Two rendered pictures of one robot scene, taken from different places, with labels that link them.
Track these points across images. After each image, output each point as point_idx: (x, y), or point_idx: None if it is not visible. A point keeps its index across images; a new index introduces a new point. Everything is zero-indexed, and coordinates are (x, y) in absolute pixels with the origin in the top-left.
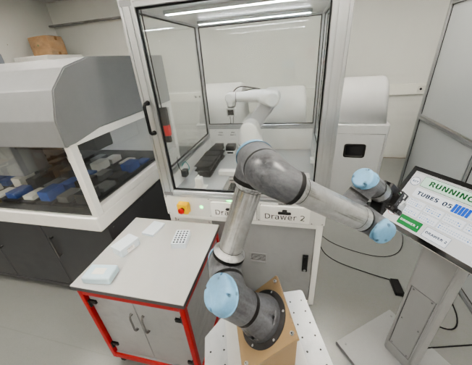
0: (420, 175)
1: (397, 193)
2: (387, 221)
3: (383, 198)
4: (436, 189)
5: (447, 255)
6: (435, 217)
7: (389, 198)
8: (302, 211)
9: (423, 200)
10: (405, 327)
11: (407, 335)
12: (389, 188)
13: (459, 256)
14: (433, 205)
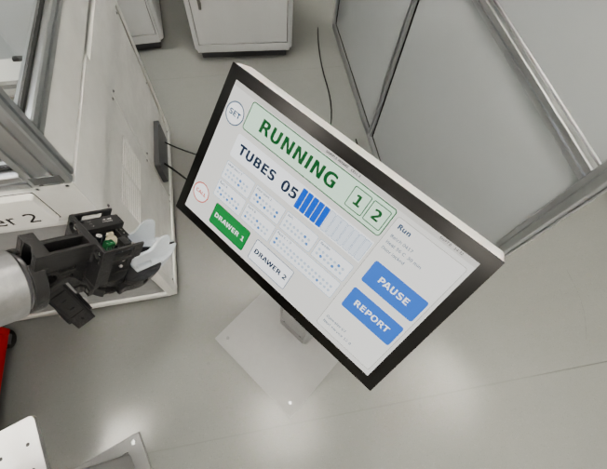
0: (242, 97)
1: (92, 256)
2: None
3: (4, 324)
4: (273, 143)
5: (287, 302)
6: (269, 219)
7: (47, 302)
8: (16, 206)
9: (249, 171)
10: (290, 316)
11: (295, 323)
12: (6, 296)
13: (303, 306)
14: (267, 187)
